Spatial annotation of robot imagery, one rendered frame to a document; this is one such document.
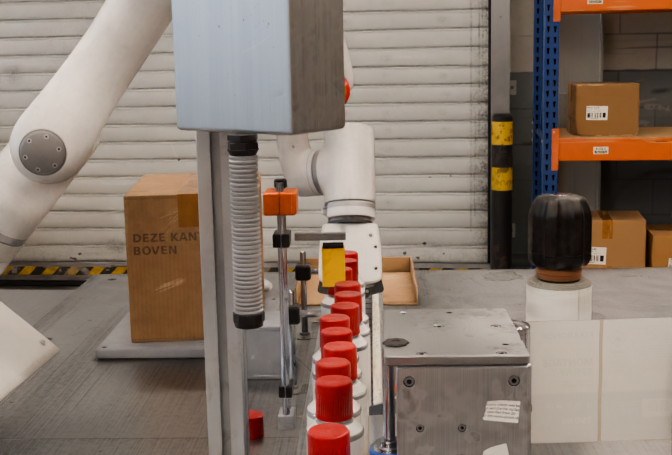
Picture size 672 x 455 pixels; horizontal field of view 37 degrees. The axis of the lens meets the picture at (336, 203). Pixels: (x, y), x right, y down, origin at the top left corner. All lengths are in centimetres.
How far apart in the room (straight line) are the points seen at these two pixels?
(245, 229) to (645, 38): 485
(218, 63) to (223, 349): 35
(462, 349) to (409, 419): 7
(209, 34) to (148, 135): 475
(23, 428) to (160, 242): 44
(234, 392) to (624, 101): 396
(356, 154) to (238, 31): 60
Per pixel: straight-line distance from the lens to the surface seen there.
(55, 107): 159
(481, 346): 79
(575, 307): 133
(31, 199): 170
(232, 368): 123
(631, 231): 510
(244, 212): 107
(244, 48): 107
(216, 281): 122
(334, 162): 163
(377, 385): 140
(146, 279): 184
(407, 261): 242
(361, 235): 162
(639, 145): 497
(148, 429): 152
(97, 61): 160
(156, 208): 182
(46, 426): 158
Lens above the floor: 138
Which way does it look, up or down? 9 degrees down
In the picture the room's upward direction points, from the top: 1 degrees counter-clockwise
